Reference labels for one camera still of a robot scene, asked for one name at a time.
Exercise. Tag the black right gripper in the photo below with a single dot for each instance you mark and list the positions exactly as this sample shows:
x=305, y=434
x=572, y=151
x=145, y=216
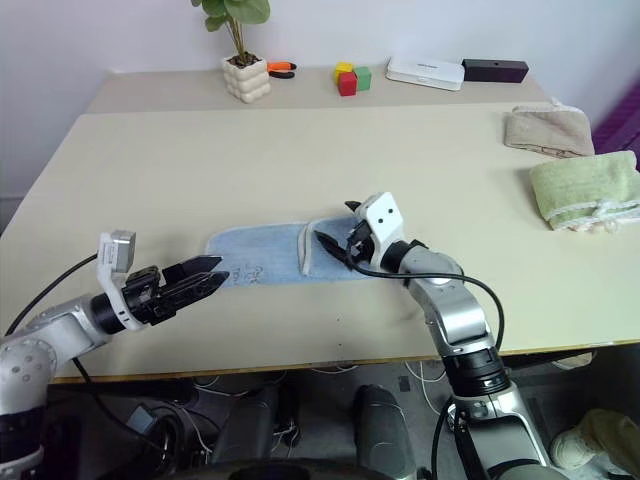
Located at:
x=362, y=247

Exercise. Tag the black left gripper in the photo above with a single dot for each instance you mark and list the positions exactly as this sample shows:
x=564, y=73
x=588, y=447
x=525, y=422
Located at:
x=147, y=300

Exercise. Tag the light blue towel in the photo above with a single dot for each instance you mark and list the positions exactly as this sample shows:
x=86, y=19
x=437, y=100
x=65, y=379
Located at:
x=260, y=247

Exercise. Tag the green towel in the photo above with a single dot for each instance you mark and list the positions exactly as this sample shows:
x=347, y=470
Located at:
x=575, y=187

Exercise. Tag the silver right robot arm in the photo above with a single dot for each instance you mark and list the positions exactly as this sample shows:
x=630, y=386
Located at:
x=450, y=310

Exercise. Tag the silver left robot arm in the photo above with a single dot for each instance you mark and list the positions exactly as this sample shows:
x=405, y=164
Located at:
x=50, y=330

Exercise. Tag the beige folded towel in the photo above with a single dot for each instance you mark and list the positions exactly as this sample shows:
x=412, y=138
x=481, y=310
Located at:
x=547, y=130

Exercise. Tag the red cube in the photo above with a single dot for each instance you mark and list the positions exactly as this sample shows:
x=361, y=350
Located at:
x=346, y=85

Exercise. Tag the green cube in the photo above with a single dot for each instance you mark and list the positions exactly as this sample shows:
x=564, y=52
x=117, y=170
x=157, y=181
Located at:
x=363, y=79

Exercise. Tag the dark grey rounded shape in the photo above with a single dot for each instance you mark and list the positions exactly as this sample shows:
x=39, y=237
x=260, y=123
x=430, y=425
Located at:
x=250, y=425

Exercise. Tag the yellow cube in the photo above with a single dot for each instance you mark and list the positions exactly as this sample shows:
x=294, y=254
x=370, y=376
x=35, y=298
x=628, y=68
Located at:
x=343, y=68

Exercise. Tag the flat white box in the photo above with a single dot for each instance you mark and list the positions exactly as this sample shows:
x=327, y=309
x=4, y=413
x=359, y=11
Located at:
x=424, y=73

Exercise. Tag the white bubble plant pot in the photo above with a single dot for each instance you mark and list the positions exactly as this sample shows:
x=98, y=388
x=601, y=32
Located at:
x=246, y=80

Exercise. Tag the large dark rounded shape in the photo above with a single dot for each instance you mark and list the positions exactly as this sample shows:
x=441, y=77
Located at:
x=382, y=435

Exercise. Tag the long black box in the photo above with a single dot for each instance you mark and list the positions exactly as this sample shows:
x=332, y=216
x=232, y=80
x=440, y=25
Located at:
x=495, y=71

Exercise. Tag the green leafy plant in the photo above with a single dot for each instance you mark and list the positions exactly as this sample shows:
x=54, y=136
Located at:
x=240, y=10

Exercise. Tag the metal clamp with black bar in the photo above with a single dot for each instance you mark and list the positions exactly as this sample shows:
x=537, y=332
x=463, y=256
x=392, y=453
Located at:
x=472, y=450

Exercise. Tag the purple ribbed object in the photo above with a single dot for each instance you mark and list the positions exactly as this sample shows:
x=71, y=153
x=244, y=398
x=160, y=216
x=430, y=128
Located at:
x=620, y=120

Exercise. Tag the pale yellow fluffy cloth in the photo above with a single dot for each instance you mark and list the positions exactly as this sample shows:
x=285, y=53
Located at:
x=595, y=440

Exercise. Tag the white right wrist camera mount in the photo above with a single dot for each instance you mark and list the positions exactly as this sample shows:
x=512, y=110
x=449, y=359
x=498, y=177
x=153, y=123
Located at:
x=382, y=215

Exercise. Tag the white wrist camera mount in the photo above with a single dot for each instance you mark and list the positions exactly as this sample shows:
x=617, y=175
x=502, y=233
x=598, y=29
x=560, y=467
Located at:
x=107, y=280
x=382, y=215

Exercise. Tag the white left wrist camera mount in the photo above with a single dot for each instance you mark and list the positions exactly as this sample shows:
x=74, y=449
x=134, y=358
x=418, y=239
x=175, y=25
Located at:
x=107, y=280

